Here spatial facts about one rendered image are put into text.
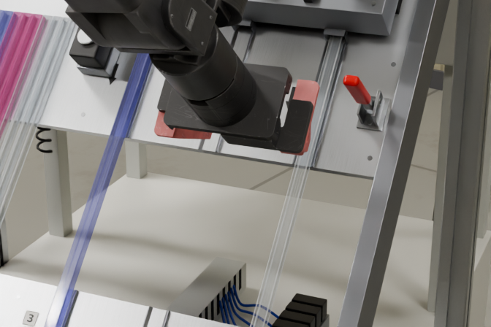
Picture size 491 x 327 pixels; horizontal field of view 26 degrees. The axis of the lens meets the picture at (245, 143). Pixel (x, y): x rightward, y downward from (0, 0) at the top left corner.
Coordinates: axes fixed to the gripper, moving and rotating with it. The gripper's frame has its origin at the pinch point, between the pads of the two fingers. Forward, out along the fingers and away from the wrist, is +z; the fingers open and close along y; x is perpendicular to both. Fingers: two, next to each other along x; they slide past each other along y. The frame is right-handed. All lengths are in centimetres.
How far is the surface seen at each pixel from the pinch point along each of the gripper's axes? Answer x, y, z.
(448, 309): 3, -12, 52
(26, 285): 15.9, 26.9, 13.4
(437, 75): -148, 55, 321
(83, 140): -73, 162, 242
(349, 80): -8.1, -6.5, 3.7
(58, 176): -9, 56, 60
